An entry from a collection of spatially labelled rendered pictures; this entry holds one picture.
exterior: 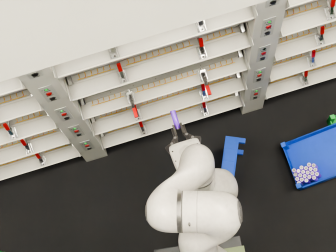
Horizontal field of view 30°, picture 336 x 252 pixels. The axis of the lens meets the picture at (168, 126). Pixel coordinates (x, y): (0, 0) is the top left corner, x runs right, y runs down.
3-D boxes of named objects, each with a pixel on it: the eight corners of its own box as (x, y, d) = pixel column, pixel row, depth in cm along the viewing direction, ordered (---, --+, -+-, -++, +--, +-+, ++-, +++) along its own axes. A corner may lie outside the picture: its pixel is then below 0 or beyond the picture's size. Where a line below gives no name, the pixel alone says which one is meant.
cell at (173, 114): (168, 111, 207) (174, 130, 207) (171, 110, 206) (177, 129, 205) (173, 110, 208) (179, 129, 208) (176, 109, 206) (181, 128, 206)
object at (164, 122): (241, 106, 265) (246, 106, 251) (104, 148, 264) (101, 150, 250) (227, 59, 264) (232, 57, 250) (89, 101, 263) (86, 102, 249)
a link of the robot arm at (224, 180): (233, 144, 172) (231, 177, 200) (177, 161, 171) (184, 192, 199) (244, 174, 168) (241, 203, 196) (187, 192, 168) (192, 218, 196)
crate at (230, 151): (215, 218, 259) (234, 221, 258) (215, 210, 240) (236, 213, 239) (224, 148, 267) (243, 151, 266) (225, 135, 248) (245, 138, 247)
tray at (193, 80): (246, 70, 227) (250, 69, 217) (85, 119, 226) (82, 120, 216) (230, 16, 226) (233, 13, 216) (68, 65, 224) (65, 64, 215)
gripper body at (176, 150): (208, 165, 195) (197, 134, 200) (177, 175, 194) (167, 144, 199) (209, 174, 201) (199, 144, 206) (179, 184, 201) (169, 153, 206)
